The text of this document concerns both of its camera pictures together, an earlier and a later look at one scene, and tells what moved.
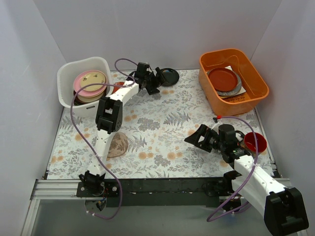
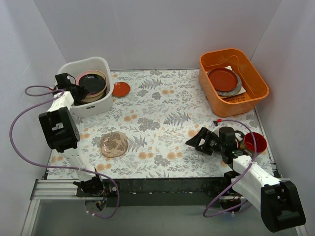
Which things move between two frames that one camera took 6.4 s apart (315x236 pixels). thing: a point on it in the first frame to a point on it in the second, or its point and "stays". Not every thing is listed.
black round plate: [171, 75] to [93, 83]
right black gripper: [206, 138] stays
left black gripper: [152, 80] to [80, 92]
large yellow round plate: [88, 100] stays
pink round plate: [77, 84] stays
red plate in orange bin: [223, 79] stays
